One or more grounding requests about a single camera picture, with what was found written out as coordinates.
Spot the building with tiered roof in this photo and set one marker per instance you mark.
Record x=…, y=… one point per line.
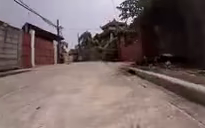
x=110, y=36

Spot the pale concrete road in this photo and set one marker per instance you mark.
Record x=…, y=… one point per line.
x=86, y=96

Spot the utility pole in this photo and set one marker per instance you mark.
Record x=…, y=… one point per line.
x=58, y=40

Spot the red gate with white pillars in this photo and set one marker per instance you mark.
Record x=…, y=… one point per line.
x=43, y=50

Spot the tree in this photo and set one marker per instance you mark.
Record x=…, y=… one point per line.
x=130, y=8

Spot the raised concrete kerb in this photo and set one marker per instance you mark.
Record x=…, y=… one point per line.
x=176, y=83

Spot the low concrete kerb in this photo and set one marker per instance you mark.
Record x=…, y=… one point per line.
x=6, y=73

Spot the red wall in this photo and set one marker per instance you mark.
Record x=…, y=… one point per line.
x=131, y=50

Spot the dark tall wall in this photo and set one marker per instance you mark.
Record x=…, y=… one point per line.
x=180, y=30

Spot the grey block wall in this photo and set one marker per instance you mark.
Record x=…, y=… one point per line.
x=4, y=46

